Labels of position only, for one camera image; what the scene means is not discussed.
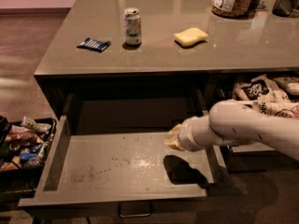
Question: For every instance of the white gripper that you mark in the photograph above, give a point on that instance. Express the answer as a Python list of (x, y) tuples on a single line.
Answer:
[(186, 137)]

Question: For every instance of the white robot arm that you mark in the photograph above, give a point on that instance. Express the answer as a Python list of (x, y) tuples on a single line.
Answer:
[(232, 122)]

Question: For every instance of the grey drawer cabinet counter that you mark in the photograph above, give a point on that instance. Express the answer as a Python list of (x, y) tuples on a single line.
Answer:
[(258, 43)]

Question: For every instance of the yellow sponge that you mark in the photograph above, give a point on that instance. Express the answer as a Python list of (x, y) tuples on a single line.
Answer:
[(190, 37)]

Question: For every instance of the black white chip bag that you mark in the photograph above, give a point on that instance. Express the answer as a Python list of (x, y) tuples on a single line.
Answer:
[(264, 95)]

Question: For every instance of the blue striped snack packet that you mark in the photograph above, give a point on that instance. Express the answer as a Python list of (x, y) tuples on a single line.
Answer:
[(94, 45)]

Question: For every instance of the green white soda can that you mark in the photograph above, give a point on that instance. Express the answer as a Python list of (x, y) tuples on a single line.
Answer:
[(132, 26)]

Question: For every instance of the green snack bag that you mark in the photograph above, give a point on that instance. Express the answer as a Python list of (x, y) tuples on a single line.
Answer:
[(32, 125)]

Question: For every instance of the black snack cart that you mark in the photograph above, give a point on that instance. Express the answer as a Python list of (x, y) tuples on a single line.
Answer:
[(20, 179)]

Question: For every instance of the large jar of nuts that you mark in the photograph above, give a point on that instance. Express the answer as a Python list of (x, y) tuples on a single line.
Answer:
[(230, 8)]

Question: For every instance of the brown snack bag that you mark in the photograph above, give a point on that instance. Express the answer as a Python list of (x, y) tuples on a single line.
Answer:
[(27, 136)]

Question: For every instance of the dark metal kettle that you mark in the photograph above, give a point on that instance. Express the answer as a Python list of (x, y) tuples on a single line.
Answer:
[(286, 8)]

